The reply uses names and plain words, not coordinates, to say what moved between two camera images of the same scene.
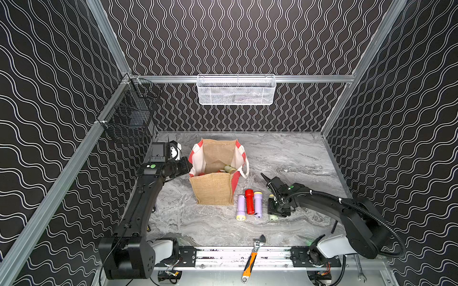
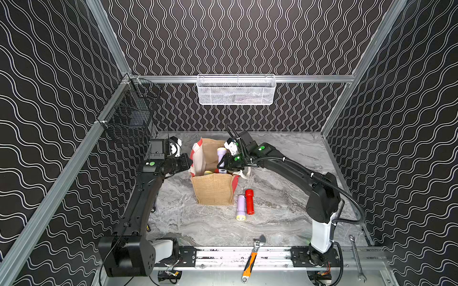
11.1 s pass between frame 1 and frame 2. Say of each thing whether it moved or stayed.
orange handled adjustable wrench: stayed
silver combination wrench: stayed
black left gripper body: stayed
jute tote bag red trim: stayed
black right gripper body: moved
